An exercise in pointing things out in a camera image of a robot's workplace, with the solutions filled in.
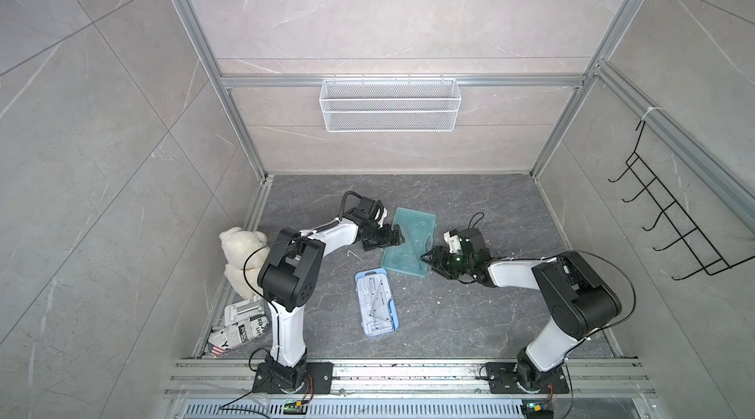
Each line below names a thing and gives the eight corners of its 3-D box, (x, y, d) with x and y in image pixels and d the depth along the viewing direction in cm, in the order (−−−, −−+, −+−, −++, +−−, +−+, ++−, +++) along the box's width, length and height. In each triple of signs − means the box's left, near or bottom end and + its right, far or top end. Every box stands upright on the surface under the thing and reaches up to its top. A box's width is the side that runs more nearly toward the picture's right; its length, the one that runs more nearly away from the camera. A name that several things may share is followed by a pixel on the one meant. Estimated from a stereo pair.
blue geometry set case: (363, 339, 81) (362, 337, 79) (353, 275, 94) (352, 272, 92) (402, 330, 83) (402, 328, 81) (387, 268, 95) (387, 265, 93)
